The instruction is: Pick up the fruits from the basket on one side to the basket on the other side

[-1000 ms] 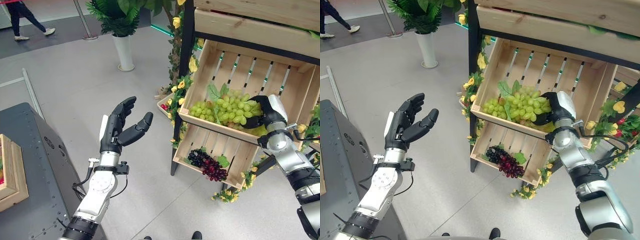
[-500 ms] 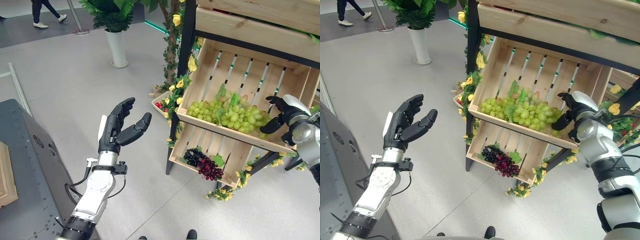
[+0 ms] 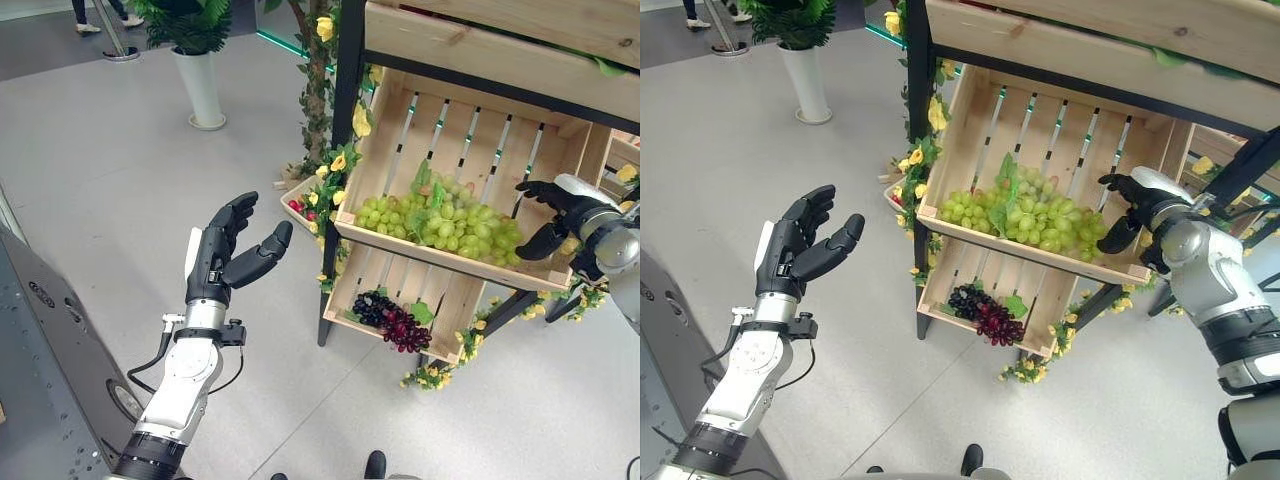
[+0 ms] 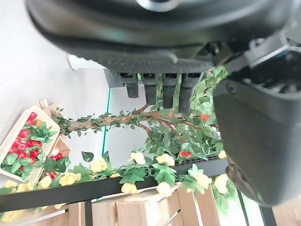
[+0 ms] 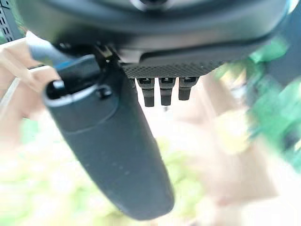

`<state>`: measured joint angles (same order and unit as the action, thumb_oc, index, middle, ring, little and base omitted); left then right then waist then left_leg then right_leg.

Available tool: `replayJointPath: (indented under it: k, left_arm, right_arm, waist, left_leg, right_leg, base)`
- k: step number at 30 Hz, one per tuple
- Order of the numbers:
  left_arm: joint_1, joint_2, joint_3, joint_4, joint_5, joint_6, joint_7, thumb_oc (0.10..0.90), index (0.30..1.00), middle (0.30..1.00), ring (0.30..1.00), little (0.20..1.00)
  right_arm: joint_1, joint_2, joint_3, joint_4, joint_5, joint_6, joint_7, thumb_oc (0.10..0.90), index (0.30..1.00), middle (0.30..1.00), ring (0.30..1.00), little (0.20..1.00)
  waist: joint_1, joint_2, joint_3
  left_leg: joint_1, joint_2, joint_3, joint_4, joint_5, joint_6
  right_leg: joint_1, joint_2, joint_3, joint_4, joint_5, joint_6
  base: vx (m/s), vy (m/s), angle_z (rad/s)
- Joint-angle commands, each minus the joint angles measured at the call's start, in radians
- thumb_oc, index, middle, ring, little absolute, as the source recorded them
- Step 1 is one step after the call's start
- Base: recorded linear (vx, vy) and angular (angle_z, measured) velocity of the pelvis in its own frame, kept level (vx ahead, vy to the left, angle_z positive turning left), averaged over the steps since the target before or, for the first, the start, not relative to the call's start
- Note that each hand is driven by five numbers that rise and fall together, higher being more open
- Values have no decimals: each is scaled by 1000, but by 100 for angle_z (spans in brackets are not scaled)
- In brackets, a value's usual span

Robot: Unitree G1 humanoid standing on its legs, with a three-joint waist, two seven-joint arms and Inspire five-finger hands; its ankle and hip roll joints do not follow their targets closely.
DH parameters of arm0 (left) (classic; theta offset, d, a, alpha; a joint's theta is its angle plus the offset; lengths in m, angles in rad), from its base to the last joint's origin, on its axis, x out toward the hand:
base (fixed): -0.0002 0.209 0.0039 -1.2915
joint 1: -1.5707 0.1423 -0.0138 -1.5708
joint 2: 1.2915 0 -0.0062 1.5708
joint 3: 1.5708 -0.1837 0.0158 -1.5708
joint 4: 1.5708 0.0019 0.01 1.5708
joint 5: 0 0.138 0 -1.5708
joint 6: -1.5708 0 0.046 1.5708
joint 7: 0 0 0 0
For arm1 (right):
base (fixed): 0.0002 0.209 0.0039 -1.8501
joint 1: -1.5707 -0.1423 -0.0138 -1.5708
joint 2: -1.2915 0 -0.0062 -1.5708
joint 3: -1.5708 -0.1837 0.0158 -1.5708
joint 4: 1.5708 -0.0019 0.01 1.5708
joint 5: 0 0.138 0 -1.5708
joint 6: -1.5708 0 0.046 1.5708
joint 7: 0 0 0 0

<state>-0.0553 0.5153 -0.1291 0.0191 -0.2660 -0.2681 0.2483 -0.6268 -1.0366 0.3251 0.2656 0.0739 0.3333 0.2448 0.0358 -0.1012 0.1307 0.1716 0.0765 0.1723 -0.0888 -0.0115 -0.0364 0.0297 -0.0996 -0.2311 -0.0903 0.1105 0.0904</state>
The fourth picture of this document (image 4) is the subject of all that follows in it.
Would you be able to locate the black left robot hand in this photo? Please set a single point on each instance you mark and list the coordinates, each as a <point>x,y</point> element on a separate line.
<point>145,30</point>

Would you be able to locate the pale wicker basket tray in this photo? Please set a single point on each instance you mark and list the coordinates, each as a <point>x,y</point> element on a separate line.
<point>50,128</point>

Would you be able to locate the brown wicker basket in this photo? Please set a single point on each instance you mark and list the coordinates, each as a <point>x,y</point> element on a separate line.
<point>63,146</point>

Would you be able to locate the glass panel with green edge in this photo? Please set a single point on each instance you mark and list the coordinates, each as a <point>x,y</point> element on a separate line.
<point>106,122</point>

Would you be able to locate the artificial tree with green leaves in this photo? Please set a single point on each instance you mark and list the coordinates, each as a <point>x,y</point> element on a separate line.
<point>164,136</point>

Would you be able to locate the red artificial apple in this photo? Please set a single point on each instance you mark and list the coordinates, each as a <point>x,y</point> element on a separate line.
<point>57,156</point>
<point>34,153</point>
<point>22,154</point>
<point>31,143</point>
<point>33,115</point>
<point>24,133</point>
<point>52,174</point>

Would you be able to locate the yellow flower leaf garland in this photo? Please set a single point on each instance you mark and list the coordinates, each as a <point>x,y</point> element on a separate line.
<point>164,174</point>

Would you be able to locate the light wooden crate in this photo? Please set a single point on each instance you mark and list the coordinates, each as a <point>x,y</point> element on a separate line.
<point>141,209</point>

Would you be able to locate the pale wooden slat frame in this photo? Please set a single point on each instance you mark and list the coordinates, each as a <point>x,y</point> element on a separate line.
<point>48,106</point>

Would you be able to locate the black metal shelf frame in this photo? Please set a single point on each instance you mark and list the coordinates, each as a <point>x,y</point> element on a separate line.
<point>77,191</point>

